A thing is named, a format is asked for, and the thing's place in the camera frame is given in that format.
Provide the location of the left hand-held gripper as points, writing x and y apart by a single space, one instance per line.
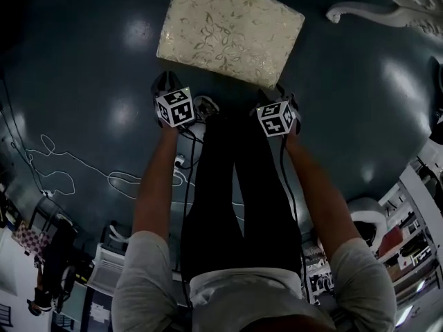
174 107

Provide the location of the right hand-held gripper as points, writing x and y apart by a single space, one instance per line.
277 119

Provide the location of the cream floral cushioned stool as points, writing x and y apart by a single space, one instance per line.
228 26

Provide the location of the person's right forearm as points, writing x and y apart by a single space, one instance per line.
318 192

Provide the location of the person's left forearm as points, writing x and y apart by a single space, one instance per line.
155 185

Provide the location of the person's left shoe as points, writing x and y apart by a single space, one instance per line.
207 105

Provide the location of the white power strip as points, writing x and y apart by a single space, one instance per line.
47 193

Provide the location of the white shelf rack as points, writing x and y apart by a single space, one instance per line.
412 227

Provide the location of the white mesh chair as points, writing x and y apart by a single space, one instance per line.
109 265

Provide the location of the person's white t-shirt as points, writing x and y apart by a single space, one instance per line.
249 299

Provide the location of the checkered cloth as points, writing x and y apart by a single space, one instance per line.
29 237

